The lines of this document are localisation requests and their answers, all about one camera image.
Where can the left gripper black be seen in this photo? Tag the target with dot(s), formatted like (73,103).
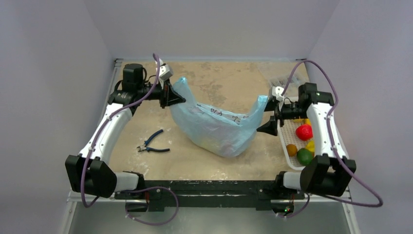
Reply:
(168,97)

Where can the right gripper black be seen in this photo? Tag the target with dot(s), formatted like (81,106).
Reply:
(278,117)

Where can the light blue printed plastic bag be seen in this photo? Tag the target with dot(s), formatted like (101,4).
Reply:
(224,133)

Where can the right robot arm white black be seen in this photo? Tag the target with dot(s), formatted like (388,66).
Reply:
(329,172)

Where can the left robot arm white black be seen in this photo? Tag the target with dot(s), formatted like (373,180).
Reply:
(88,171)

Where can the yellow fake mango right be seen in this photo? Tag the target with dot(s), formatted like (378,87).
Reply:
(302,121)

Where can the small orange fake fruit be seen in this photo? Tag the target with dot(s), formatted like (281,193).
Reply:
(291,150)

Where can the small yellow fake fruit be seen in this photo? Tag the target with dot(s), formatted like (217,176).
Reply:
(310,146)

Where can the green fake fruit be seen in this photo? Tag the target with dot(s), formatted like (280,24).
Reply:
(304,156)

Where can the white plastic basket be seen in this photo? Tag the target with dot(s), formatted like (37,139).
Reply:
(287,135)

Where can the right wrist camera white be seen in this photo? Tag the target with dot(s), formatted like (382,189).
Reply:
(276,93)

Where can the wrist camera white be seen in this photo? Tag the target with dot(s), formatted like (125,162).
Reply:
(276,93)
(166,72)

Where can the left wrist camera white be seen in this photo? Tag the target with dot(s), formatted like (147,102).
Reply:
(166,72)

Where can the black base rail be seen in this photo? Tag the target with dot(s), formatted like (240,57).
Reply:
(262,195)

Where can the aluminium frame rail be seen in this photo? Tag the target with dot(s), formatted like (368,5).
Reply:
(76,197)

